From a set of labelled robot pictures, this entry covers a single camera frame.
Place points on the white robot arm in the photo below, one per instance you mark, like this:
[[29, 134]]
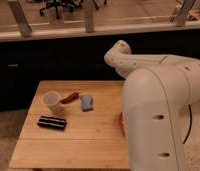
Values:
[[156, 87]]

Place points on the dark cabinet counter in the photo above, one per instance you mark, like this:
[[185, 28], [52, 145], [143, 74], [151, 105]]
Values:
[[23, 64]]

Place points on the translucent plastic cup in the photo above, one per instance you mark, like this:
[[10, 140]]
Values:
[[52, 100]]

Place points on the black striped rectangular box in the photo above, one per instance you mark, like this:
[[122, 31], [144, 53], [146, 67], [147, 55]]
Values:
[[52, 122]]

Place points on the orange plate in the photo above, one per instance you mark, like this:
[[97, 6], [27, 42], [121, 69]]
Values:
[[121, 122]]

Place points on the black office chair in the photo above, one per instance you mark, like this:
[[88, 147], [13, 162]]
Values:
[[70, 4]]

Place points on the wooden table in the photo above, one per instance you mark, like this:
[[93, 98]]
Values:
[[91, 140]]

